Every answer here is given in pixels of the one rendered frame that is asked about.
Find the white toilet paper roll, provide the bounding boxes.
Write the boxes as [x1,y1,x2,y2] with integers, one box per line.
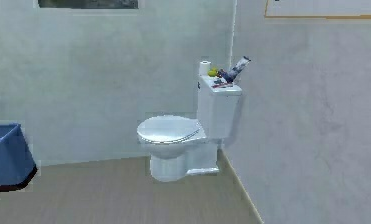
[198,60,212,77]

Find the blue trash can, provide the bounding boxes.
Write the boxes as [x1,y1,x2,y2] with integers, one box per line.
[0,122,38,193]

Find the red flat object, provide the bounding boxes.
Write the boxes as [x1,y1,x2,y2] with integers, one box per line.
[211,78,234,89]

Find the dark window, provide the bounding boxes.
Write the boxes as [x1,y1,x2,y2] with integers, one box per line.
[37,0,140,10]

